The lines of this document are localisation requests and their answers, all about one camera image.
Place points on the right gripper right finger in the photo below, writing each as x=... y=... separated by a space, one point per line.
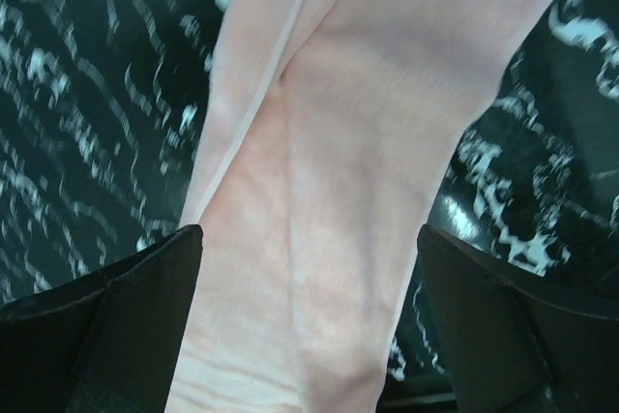
x=512 y=341

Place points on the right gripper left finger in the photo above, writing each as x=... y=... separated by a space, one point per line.
x=106 y=342

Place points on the black marble pattern mat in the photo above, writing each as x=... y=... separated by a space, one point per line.
x=103 y=104

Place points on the pink towel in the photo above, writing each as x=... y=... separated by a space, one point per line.
x=329 y=128

